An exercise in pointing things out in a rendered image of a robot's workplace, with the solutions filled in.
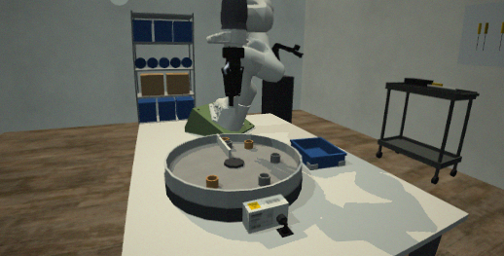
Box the blue plastic crate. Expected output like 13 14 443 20
290 137 347 170

